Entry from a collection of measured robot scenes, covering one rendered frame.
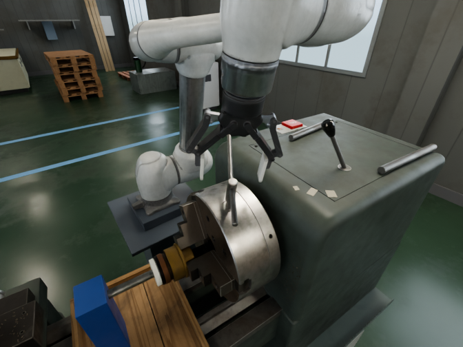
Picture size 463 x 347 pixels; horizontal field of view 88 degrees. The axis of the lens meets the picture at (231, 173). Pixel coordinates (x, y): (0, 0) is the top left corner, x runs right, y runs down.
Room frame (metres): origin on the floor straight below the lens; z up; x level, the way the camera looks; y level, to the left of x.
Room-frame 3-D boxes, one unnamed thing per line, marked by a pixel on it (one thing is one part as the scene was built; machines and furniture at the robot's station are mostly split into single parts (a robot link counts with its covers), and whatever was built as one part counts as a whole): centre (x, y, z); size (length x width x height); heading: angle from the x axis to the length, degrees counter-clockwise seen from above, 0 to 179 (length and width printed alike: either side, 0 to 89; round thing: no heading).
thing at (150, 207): (0.97, 0.41, 0.83); 0.22 x 0.18 x 0.06; 127
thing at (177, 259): (0.39, 0.15, 1.08); 0.09 x 0.09 x 0.09; 32
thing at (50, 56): (6.17, 3.80, 0.47); 1.30 x 0.90 x 0.93; 37
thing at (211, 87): (5.10, 0.65, 0.65); 0.66 x 0.56 x 1.30; 37
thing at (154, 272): (0.34, 0.24, 1.08); 0.13 x 0.07 x 0.07; 122
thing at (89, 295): (0.29, 0.31, 1.00); 0.08 x 0.06 x 0.23; 32
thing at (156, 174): (0.99, 0.38, 0.97); 0.18 x 0.16 x 0.22; 123
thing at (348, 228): (0.70, -0.31, 1.06); 0.59 x 0.48 x 0.39; 122
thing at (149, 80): (6.70, 2.12, 0.48); 1.00 x 0.81 x 0.96; 127
